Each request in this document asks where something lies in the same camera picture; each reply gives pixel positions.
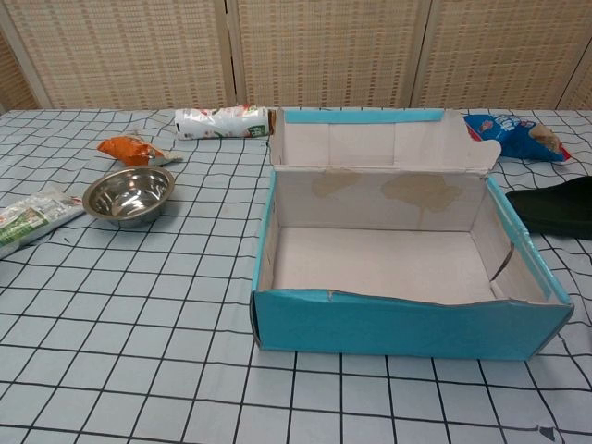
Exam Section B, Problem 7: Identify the orange snack bag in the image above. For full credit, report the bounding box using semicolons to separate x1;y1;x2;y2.
96;135;185;167

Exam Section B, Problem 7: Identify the blue checkered tablecloth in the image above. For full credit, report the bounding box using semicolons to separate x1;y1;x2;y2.
0;106;592;444

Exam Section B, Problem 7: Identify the blue cardboard shoe box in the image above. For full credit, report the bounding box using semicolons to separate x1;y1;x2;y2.
249;106;574;363

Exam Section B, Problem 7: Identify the blue snack bag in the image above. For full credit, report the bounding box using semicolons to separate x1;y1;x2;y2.
462;112;573;164

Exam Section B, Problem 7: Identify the white labelled drink bottle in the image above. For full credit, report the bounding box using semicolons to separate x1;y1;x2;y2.
174;105;270;142

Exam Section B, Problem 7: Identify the stainless steel bowl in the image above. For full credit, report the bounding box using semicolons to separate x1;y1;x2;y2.
81;165;177;228

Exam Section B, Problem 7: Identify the black rubber slipper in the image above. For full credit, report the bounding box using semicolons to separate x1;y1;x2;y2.
505;175;592;241

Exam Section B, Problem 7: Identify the bamboo folding screen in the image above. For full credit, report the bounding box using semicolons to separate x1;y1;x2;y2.
0;0;592;112

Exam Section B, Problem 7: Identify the green white snack package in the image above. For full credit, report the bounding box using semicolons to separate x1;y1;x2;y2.
0;185;85;260

